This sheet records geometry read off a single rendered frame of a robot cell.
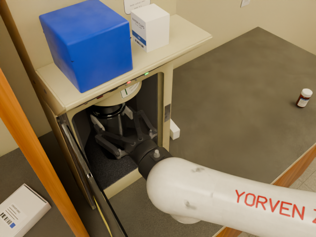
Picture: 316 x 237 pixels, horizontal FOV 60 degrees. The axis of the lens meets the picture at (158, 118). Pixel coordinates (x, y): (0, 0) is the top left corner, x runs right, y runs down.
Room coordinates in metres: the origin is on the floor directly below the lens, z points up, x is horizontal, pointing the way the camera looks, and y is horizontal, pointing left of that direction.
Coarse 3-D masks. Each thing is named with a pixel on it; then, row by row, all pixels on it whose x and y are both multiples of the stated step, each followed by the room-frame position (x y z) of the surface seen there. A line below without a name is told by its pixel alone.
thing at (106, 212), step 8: (64, 128) 0.34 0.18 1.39; (72, 144) 0.30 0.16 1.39; (72, 152) 0.35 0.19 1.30; (80, 160) 0.27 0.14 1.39; (80, 168) 0.30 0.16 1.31; (88, 176) 0.24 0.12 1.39; (88, 184) 0.26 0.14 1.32; (88, 192) 0.35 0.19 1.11; (96, 192) 0.21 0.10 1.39; (96, 200) 0.23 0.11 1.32; (104, 200) 0.19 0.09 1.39; (96, 208) 0.29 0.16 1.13; (104, 208) 0.18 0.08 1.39; (104, 216) 0.19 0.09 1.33; (112, 216) 0.17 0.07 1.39; (104, 224) 0.25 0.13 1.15; (112, 224) 0.16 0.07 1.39; (112, 232) 0.17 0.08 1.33; (120, 232) 0.15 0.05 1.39
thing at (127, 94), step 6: (138, 84) 0.54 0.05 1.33; (126, 90) 0.51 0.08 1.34; (132, 90) 0.52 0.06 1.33; (138, 90) 0.53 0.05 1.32; (114, 96) 0.49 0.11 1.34; (120, 96) 0.49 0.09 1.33; (126, 96) 0.50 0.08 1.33; (132, 96) 0.51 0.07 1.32; (102, 102) 0.48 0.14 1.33; (108, 102) 0.48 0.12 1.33; (114, 102) 0.48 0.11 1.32; (120, 102) 0.49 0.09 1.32
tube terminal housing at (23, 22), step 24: (0, 0) 0.41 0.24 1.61; (24, 0) 0.39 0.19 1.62; (48, 0) 0.41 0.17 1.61; (72, 0) 0.43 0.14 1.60; (120, 0) 0.49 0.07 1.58; (168, 0) 0.56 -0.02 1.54; (24, 24) 0.38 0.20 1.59; (24, 48) 0.38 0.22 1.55; (48, 48) 0.40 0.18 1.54; (168, 72) 0.56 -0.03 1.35; (168, 96) 0.57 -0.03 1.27; (48, 120) 0.45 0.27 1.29; (168, 120) 0.57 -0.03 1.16; (168, 144) 0.57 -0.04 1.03; (72, 168) 0.41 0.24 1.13
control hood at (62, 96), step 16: (176, 16) 0.56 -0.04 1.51; (176, 32) 0.49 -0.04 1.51; (192, 32) 0.49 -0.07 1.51; (160, 48) 0.44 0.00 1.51; (176, 48) 0.44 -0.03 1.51; (192, 48) 0.45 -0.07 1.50; (48, 64) 0.39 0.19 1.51; (144, 64) 0.39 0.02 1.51; (160, 64) 0.40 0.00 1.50; (48, 80) 0.35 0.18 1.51; (64, 80) 0.35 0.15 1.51; (112, 80) 0.35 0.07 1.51; (128, 80) 0.36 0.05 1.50; (48, 96) 0.35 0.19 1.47; (64, 96) 0.31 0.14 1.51; (80, 96) 0.31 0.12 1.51; (96, 96) 0.33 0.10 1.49; (64, 112) 0.32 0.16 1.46
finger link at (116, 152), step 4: (96, 136) 0.47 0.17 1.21; (100, 136) 0.47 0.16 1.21; (100, 140) 0.46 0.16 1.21; (104, 140) 0.46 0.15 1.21; (100, 144) 0.46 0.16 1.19; (104, 144) 0.44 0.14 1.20; (108, 144) 0.44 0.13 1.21; (112, 144) 0.44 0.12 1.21; (108, 148) 0.44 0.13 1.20; (112, 148) 0.43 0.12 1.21; (116, 148) 0.43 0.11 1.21; (112, 152) 0.43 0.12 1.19; (116, 152) 0.42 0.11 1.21
